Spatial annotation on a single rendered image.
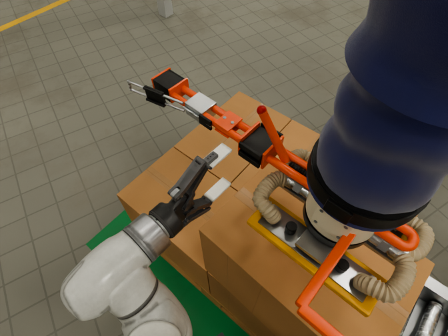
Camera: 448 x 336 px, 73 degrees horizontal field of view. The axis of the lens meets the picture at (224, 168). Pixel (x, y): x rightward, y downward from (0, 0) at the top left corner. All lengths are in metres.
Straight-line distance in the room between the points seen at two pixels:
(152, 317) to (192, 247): 0.78
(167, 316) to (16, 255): 1.78
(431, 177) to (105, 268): 0.54
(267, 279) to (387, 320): 0.33
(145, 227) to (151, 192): 0.95
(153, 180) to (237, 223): 0.71
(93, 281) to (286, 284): 0.55
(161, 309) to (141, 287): 0.06
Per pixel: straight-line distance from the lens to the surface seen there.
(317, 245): 0.77
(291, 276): 0.95
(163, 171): 1.61
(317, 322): 0.62
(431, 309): 1.55
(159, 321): 0.64
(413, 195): 0.54
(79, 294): 0.61
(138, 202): 1.54
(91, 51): 3.61
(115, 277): 0.60
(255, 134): 0.79
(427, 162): 0.47
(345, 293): 0.78
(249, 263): 0.95
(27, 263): 2.28
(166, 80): 0.95
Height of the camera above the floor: 1.84
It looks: 55 degrees down
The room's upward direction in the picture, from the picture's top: straight up
